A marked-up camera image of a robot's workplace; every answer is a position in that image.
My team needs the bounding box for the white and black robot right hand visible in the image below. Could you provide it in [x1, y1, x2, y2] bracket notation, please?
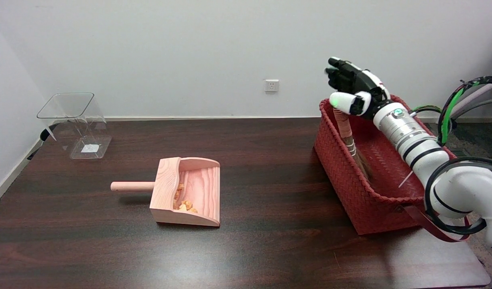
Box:
[325, 57, 391, 118]

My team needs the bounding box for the small straw hand broom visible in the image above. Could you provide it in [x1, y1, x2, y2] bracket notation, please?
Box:
[333, 108, 372, 180]

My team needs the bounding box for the red woven basket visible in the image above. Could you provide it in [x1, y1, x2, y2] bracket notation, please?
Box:
[313, 94, 471, 243]

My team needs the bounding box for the grey office chair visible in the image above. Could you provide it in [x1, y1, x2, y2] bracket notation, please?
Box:
[435, 75, 492, 129]

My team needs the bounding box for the wooden dustpan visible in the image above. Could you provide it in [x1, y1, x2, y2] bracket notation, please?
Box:
[110, 157, 221, 228]

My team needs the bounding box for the orange crumbs pile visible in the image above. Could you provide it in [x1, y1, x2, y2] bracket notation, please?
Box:
[173, 183, 198, 214]

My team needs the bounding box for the clear plastic container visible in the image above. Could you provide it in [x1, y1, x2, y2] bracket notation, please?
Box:
[37, 92, 112, 160]

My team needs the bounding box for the thin green cable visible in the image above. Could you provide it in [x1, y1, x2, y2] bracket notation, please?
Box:
[410, 105, 444, 117]

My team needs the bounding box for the green and black cable loop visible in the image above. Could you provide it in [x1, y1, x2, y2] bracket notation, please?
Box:
[437, 75, 492, 146]

